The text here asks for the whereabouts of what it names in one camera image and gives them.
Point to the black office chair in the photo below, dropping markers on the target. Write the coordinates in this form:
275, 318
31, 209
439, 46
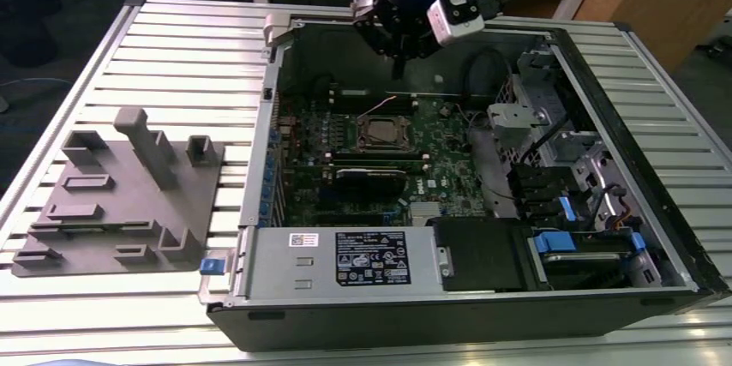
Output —
28, 19

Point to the black plastic disk bay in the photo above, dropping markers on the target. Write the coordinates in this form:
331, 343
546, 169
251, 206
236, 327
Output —
538, 186

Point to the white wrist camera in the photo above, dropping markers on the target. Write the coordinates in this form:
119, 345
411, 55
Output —
458, 25

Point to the grey case corner block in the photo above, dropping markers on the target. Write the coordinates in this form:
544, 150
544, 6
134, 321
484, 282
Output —
279, 25

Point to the black chair base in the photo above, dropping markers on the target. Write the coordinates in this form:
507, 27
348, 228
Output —
719, 52

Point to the metal drive cage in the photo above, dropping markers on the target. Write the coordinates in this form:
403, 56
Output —
538, 87

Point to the silver chipset heatsink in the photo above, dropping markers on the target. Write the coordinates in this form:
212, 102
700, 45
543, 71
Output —
426, 210

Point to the CPU socket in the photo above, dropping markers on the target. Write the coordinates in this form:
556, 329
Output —
388, 150

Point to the silver power supply unit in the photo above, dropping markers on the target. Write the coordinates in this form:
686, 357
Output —
275, 280

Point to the black fan shroud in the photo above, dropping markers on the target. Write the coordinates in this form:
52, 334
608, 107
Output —
486, 254

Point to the grey plastic bracket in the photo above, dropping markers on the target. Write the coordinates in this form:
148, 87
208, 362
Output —
515, 121

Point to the black PC case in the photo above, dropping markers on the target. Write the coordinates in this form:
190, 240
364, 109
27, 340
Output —
400, 327

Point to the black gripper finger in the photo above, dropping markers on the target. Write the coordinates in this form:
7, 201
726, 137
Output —
378, 34
420, 42

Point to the silver CPU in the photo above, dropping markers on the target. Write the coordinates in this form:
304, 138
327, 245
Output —
384, 130

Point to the hard disk blue carrier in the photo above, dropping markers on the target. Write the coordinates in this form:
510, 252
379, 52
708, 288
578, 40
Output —
552, 241

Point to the blue case latch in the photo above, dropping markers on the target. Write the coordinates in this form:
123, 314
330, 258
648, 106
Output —
211, 266

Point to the green motherboard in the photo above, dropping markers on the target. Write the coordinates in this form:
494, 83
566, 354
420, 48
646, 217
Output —
452, 177

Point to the grey parts rack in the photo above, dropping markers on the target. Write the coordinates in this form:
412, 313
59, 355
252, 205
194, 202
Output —
143, 211

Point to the blue drive carrier tab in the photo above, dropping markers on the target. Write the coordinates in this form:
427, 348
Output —
566, 207

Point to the black graphics card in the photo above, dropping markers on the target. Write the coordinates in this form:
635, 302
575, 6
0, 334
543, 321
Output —
372, 186

